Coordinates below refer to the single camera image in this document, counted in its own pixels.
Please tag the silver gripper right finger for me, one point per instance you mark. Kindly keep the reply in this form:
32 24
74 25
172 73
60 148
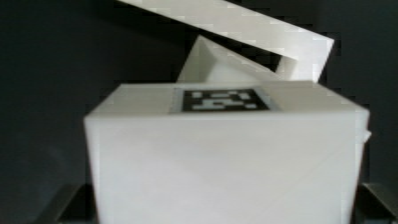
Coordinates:
375 206

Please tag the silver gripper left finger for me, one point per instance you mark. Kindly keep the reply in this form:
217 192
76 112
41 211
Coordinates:
71 206

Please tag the white cabinet top block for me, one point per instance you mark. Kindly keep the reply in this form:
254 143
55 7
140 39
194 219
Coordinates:
225 154

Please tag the white U-shaped frame border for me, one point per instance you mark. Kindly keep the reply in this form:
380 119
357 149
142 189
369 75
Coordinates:
254 29

